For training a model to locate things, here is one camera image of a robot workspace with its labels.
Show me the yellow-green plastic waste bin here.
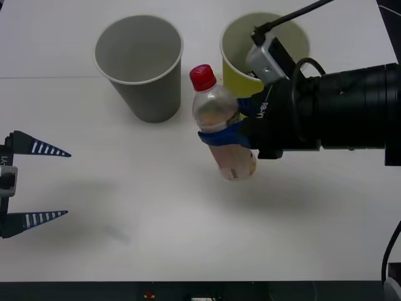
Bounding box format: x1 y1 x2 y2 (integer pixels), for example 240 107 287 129
220 12 311 98

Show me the black cable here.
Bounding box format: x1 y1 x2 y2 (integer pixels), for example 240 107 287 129
381 219 401 283

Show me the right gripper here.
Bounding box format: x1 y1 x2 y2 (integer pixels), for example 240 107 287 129
197 78 298 161

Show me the clear bottle with red cap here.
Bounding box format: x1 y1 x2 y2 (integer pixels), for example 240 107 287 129
189 63 258 182

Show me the grey plastic waste bin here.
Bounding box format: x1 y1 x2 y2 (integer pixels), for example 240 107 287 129
94 14 184 124

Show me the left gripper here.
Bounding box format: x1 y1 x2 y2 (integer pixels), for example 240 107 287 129
0 130 72 240

